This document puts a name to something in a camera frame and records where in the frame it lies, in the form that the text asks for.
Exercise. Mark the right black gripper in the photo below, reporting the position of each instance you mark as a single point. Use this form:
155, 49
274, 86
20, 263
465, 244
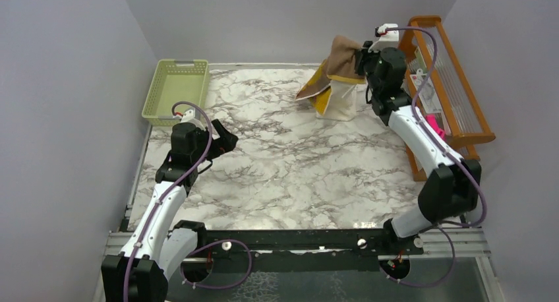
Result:
361, 55

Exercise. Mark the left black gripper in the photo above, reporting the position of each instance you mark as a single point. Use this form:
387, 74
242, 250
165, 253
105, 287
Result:
225, 143

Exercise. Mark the brown yellow bear towel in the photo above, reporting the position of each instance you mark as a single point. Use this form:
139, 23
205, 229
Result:
340, 66

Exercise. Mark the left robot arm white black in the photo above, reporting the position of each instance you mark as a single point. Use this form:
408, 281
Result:
142, 268

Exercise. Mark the white packaged item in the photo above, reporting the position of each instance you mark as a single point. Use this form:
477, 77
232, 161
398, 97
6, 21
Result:
427, 96

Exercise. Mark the pink plastic item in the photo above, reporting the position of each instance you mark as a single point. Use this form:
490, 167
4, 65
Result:
432, 122

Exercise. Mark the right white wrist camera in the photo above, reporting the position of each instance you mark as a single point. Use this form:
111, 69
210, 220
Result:
388, 36

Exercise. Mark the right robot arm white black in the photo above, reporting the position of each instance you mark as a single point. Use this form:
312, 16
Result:
452, 181

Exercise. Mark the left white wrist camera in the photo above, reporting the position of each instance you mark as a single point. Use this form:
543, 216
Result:
193, 117

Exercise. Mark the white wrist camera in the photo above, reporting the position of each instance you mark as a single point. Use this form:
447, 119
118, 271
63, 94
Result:
193, 117
388, 36

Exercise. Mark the green plastic basket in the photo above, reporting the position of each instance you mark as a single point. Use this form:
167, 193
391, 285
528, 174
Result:
175, 81

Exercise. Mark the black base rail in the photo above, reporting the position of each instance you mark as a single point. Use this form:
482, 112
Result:
293, 250

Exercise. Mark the orange wooden rack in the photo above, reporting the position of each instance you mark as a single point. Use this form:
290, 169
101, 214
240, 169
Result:
462, 118

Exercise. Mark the cream white towel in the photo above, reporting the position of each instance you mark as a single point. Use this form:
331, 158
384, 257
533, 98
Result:
342, 102

